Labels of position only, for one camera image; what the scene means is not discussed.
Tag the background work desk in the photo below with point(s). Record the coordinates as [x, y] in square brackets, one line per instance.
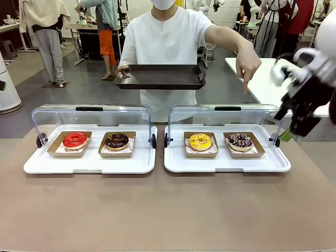
[92, 39]

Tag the person in orange skirt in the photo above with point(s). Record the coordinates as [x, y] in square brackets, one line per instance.
[107, 42]

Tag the person in beige coat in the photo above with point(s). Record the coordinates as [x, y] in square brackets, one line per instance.
[47, 26]

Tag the grey stool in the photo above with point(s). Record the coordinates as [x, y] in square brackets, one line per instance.
[9, 48]

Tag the chocolate donut with pink sprinkles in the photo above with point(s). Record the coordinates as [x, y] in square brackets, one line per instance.
[235, 144]

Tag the person's left forearm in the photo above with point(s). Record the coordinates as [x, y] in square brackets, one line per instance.
[228, 36]

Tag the white cylindrical stand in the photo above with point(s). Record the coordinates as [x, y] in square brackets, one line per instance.
[8, 92]

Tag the chocolate glazed donut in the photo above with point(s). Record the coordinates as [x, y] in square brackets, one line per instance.
[111, 144]

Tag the person's right hand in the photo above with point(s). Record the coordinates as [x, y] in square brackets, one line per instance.
[121, 71]

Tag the brown cardboard boat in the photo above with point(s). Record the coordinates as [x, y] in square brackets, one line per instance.
[55, 151]
[103, 153]
[246, 155]
[200, 155]

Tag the white wrist camera with mount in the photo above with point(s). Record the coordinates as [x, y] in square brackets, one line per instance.
[279, 73]

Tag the person in grey trousers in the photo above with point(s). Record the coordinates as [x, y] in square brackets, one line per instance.
[267, 31]

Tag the clear hinged lid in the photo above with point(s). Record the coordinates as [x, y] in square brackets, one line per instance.
[225, 115]
[89, 115]

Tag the dark brown serving tray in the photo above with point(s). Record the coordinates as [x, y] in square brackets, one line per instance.
[162, 76]

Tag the white display tray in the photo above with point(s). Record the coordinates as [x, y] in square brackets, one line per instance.
[225, 164]
[89, 164]

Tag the white background table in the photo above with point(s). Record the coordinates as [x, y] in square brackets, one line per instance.
[270, 89]

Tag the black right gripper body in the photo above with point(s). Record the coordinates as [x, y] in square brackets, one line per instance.
[307, 105]

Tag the yellow sprinkled donut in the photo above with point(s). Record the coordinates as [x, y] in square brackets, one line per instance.
[194, 144]

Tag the person in white shirt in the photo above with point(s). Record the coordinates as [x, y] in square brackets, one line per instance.
[168, 39]

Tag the person in red apron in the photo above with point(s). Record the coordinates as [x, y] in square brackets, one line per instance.
[302, 18]

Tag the black floor mat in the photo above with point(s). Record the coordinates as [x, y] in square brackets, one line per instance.
[52, 85]

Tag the person's left hand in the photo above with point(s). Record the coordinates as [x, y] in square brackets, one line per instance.
[248, 65]

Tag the red glazed donut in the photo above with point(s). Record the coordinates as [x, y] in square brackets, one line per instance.
[68, 143]

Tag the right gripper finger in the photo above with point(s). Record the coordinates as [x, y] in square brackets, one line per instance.
[290, 134]
[282, 110]

